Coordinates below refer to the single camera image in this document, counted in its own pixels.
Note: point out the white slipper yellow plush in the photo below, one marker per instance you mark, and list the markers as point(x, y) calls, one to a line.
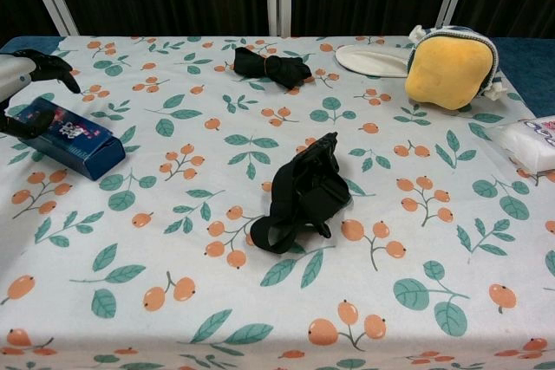
point(451, 71)

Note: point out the floral white tablecloth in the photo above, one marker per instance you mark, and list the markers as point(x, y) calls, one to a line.
point(260, 300)

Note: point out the black tied sock bundle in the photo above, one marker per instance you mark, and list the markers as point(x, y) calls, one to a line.
point(269, 66)

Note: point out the blue glasses case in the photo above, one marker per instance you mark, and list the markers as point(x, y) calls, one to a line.
point(82, 144)

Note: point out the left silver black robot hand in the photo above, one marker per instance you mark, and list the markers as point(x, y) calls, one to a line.
point(13, 75)

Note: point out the white tissue pack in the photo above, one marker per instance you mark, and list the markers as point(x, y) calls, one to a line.
point(526, 144)

